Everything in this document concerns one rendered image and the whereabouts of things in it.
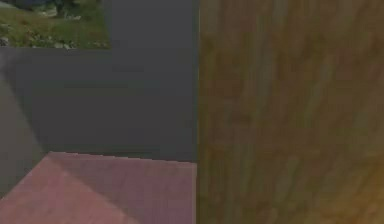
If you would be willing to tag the brown wooden cupboard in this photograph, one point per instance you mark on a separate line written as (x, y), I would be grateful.
(290, 113)

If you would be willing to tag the window with green view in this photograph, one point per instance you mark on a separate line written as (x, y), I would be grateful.
(50, 26)

